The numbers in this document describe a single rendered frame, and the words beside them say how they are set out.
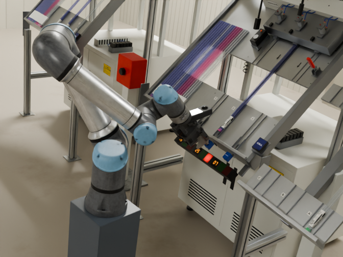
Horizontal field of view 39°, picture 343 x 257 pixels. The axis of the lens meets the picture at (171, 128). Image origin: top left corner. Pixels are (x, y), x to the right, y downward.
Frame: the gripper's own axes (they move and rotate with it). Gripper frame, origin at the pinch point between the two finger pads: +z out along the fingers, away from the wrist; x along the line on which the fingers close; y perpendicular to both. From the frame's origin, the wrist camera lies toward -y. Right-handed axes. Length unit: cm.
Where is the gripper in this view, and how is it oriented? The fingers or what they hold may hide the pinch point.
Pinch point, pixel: (206, 140)
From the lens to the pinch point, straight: 191.8
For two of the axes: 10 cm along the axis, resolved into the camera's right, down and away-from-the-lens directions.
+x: 6.0, 4.0, -6.9
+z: 4.4, 5.5, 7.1
